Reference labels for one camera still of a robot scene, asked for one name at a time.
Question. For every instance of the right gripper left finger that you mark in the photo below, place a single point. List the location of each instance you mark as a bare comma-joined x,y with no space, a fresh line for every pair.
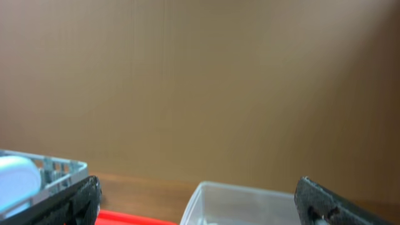
77,205

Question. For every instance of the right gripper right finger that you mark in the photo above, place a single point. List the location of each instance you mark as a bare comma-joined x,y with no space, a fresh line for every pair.
316,204

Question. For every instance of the light blue round plate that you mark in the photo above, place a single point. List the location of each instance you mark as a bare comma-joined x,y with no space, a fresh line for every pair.
20,179

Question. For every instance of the grey plastic dishwasher rack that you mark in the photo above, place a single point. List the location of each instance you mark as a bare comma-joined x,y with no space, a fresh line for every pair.
56,173

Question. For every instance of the clear plastic waste bin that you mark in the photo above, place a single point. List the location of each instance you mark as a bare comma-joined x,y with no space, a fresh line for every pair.
218,203

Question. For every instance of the red plastic serving tray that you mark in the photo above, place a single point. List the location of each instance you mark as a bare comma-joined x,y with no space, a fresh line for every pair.
117,218

